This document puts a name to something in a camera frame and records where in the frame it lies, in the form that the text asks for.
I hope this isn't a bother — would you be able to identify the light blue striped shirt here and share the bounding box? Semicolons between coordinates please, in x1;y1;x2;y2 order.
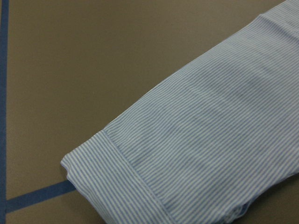
61;0;299;224

